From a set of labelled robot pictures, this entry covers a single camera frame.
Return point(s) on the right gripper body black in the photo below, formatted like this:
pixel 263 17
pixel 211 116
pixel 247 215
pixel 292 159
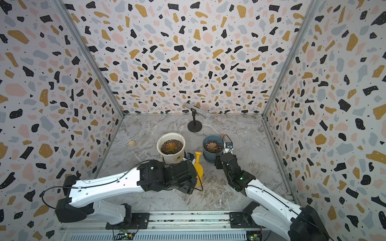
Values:
pixel 219 165

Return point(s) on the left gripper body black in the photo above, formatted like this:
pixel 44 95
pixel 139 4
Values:
pixel 188 188

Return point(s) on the yellow plastic watering can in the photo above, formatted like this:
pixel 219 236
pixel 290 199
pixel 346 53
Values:
pixel 199 169

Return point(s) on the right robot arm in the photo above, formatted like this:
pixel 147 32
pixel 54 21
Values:
pixel 285 218

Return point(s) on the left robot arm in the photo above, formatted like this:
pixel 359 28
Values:
pixel 87 198

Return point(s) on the succulent in white pot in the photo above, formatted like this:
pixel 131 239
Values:
pixel 170 148

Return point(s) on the succulent in blue pot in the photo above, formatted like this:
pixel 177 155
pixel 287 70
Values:
pixel 213 147

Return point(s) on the white plant pot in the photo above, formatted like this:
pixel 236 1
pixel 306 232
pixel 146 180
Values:
pixel 171 137

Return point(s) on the white pot saucer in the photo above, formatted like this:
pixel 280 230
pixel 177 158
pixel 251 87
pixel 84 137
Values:
pixel 173 158

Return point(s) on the blue-grey plant pot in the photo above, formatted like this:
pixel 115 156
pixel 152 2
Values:
pixel 211 157

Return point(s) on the right green circuit board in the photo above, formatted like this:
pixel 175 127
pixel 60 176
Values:
pixel 253 236

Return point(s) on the green circuit board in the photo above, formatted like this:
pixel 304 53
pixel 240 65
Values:
pixel 123 236
pixel 253 236

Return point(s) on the black microphone stand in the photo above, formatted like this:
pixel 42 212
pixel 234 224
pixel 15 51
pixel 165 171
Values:
pixel 194 126

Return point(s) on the left green circuit board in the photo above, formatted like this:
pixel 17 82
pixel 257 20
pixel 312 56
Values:
pixel 123 236

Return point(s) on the grey microphone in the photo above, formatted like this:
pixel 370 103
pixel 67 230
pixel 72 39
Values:
pixel 204 113

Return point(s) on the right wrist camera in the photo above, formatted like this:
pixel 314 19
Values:
pixel 228 147

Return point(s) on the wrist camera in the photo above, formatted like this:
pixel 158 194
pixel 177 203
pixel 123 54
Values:
pixel 190 157
pixel 228 147

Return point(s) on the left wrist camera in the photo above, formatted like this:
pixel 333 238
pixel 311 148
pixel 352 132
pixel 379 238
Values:
pixel 190 157

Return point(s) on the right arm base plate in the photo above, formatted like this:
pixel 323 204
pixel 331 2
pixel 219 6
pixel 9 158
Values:
pixel 241 220

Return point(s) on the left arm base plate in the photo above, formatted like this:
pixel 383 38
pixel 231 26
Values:
pixel 137 221

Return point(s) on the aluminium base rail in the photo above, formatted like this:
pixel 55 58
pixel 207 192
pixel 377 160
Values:
pixel 169 226

